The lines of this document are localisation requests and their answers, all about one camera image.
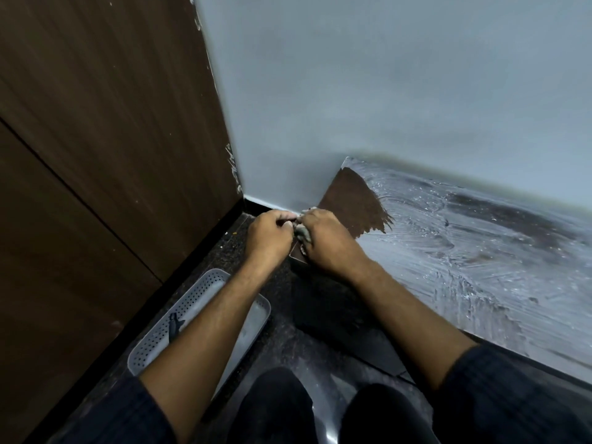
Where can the person's right hand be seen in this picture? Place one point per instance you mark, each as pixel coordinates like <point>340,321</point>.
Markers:
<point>333,249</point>

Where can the person's left hand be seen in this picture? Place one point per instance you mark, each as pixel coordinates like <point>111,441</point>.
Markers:
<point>268,240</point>

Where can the grey cleaning cloth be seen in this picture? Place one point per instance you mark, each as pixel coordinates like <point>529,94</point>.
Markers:
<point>303,234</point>

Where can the white spray bottle black nozzle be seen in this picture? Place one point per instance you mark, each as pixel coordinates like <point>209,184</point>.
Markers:
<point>174,325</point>

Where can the brown wooden cabinet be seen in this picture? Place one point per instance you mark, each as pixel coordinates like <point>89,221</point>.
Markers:
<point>485,254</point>

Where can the person's right forearm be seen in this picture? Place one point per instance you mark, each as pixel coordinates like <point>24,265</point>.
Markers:
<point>411,323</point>

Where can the person's left forearm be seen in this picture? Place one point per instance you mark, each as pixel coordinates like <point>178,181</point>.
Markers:
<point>203,346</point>

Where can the white perforated plastic basket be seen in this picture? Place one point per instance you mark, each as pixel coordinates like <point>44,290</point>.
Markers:
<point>194,295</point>

